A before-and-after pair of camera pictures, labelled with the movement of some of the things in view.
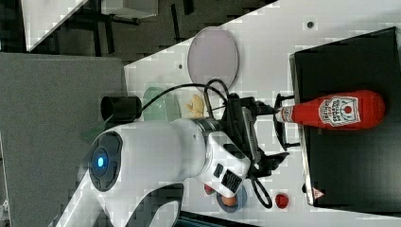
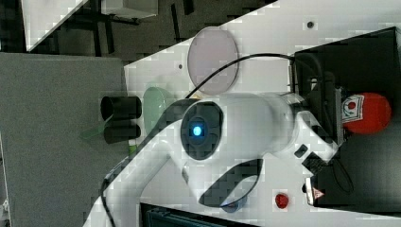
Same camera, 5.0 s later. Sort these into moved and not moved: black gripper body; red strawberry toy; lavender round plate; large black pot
Moved: black gripper body
Not moved: large black pot; lavender round plate; red strawberry toy
